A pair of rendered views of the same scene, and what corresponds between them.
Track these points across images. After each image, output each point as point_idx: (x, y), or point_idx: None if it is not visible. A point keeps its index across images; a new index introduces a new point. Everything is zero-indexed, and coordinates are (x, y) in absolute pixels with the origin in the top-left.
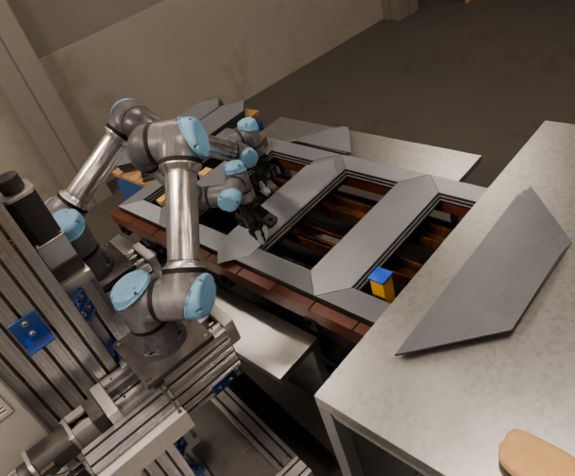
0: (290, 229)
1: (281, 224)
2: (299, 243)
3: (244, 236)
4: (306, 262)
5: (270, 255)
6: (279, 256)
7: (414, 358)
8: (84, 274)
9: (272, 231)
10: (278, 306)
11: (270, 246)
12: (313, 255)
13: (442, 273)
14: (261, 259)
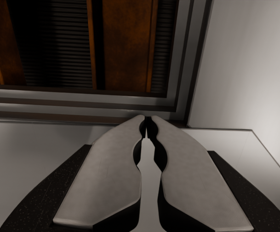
0: None
1: None
2: (21, 78)
3: (145, 214)
4: (48, 68)
5: (226, 13)
6: (98, 87)
7: None
8: None
9: (57, 136)
10: (168, 44)
11: (125, 95)
12: (26, 65)
13: None
14: (271, 53)
